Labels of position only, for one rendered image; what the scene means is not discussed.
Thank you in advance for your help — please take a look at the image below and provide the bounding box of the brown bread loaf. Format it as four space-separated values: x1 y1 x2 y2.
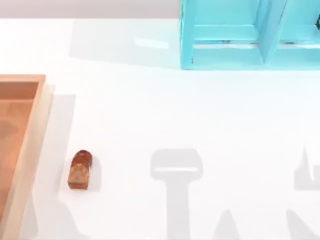
67 149 94 190

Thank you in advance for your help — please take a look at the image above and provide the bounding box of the light blue rack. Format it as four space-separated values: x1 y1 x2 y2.
179 0 320 72

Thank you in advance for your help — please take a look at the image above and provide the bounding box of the shallow salmon-coloured box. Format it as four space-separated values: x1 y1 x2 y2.
0 74 54 240

